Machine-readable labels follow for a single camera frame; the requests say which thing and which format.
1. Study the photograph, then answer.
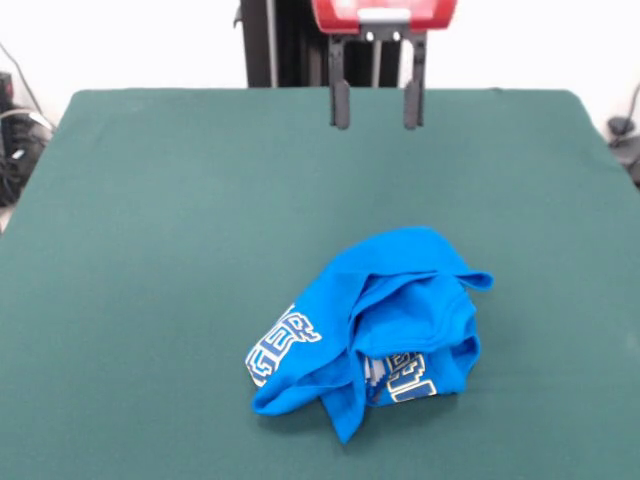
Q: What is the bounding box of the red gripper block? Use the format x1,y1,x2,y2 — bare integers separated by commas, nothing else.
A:
310,0,459,131

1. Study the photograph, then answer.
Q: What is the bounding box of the dark stand base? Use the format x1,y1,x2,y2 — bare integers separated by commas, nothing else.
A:
0,72,54,207
607,115,640,189

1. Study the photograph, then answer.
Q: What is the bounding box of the dark green table cloth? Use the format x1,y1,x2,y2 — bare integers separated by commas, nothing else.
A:
0,88,640,480

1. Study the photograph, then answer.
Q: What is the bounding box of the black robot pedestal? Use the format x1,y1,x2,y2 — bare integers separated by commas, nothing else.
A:
233,0,414,90

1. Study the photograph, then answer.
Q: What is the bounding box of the blue printed t-shirt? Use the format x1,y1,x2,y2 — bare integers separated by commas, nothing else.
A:
244,225,495,445

